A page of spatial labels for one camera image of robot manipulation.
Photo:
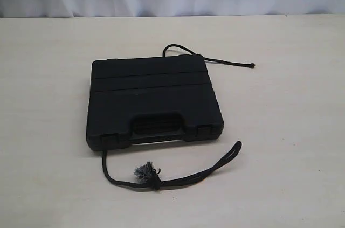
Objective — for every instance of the black plastic tool case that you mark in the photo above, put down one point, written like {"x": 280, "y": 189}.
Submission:
{"x": 145, "y": 100}

